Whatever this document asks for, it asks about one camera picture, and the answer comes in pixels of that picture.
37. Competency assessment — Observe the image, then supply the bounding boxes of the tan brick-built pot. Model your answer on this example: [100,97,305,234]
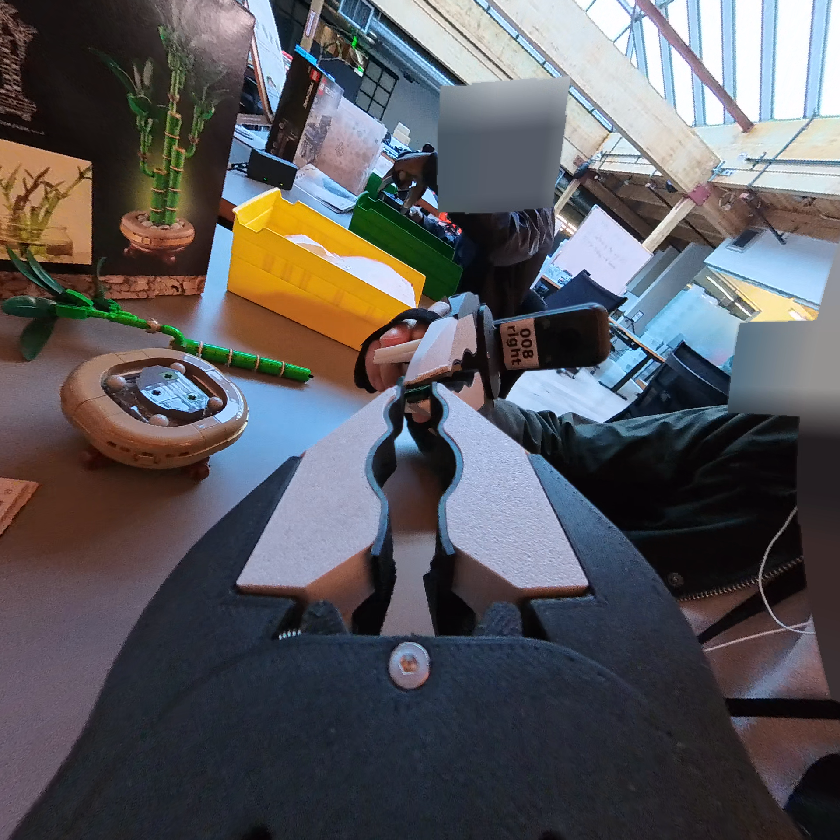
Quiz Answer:
[60,348,250,484]

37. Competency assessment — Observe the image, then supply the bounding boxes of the white cable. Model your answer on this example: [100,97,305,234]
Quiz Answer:
[702,505,815,652]

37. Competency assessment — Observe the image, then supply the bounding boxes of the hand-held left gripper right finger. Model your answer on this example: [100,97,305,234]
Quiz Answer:
[430,384,589,636]

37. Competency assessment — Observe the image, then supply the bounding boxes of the yellow plastic bin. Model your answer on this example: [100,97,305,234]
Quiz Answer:
[226,187,427,353]

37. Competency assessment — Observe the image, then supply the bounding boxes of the black strap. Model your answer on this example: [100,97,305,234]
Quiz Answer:
[722,697,840,721]

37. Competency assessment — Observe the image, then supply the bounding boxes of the white instruction booklet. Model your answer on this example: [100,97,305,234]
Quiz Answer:
[0,478,39,537]

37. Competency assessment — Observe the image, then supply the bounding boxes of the grey desk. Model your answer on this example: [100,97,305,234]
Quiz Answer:
[0,203,526,840]

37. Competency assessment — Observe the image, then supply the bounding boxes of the black bamboo building set box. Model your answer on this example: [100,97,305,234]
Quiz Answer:
[0,0,257,301]

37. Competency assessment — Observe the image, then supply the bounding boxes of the black product box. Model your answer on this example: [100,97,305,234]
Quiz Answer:
[266,46,345,168]

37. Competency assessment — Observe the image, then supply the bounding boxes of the green plastic bin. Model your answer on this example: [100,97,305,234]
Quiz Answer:
[348,172,464,301]

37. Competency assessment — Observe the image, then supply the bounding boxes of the black office chair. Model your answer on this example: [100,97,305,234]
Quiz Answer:
[543,270,629,317]
[607,340,731,422]

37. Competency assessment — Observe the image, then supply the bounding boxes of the person's torso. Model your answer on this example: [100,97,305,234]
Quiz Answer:
[630,518,840,840]

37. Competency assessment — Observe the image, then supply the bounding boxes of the black electronic box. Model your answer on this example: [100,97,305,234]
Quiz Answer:
[247,147,300,192]

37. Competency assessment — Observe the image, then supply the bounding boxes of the person's right hand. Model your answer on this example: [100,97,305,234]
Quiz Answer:
[360,305,454,395]

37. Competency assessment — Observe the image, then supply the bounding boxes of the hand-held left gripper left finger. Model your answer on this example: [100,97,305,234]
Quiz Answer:
[236,384,403,636]

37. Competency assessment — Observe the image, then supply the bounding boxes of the whiteboard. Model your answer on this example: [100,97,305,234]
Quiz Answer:
[551,205,655,298]

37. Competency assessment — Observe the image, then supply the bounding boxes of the green brick bamboo stalk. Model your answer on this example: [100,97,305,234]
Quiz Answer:
[0,246,313,385]

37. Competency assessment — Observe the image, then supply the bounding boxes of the white plastic bags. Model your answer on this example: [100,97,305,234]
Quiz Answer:
[281,231,420,304]

